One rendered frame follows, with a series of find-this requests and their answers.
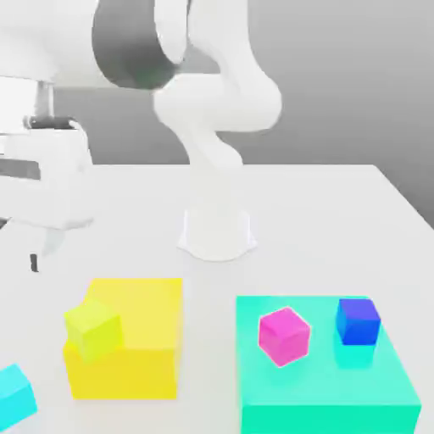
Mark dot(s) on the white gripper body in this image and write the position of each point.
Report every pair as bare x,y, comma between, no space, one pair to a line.
57,190

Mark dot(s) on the small lime cube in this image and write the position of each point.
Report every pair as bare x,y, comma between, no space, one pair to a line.
93,330

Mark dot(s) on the small magenta cube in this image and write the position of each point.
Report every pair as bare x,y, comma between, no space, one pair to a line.
284,335

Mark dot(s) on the large yellow box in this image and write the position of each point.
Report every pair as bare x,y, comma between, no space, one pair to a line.
142,339

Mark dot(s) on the small blue cube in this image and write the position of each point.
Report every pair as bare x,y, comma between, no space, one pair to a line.
358,322

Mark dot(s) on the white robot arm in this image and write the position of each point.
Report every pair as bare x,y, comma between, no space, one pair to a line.
217,108

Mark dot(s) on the large turquoise box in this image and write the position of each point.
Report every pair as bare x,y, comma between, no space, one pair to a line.
325,386

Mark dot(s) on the small cyan cube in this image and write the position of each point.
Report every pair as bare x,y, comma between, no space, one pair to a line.
13,396

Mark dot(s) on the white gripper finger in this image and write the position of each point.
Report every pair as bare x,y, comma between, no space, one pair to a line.
53,239

